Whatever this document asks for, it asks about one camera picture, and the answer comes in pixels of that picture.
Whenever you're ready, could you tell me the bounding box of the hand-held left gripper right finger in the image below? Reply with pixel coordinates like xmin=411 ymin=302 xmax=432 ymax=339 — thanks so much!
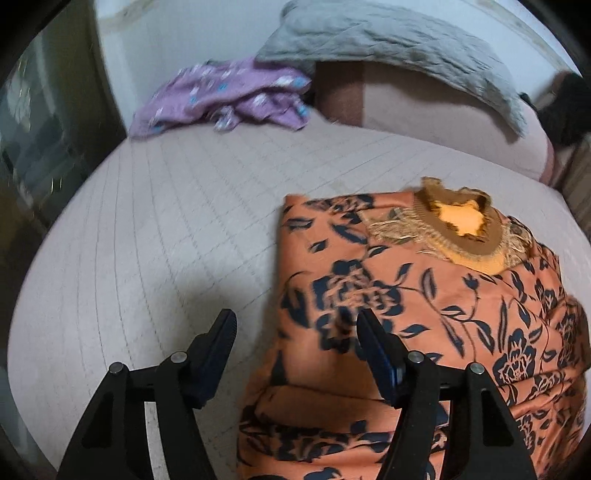
xmin=356 ymin=308 xmax=539 ymax=480

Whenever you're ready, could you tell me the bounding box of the orange floral garment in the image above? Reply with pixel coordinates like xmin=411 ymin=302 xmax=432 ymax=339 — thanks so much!
xmin=235 ymin=176 xmax=591 ymax=480

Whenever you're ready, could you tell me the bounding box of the dark cloth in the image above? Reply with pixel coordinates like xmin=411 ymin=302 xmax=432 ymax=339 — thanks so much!
xmin=517 ymin=71 xmax=588 ymax=149

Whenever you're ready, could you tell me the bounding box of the purple floral garment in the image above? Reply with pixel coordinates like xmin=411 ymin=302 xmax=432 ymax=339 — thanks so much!
xmin=128 ymin=56 xmax=312 ymax=139

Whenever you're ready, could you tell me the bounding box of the pink bolster cushion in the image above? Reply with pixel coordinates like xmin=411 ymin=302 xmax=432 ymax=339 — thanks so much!
xmin=315 ymin=61 xmax=556 ymax=185

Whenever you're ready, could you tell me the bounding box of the grey quilted pillow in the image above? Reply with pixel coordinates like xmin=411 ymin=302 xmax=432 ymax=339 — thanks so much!
xmin=255 ymin=0 xmax=529 ymax=138

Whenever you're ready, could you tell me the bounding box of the wooden cabinet with glass door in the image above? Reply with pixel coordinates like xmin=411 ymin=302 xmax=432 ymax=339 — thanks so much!
xmin=0 ymin=0 xmax=127 ymax=282

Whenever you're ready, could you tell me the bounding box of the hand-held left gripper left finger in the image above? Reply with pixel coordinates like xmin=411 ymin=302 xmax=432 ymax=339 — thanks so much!
xmin=56 ymin=309 xmax=238 ymax=480

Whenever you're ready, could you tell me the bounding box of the striped cushion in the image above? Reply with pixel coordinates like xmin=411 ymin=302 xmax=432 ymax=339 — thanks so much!
xmin=553 ymin=150 xmax=591 ymax=224

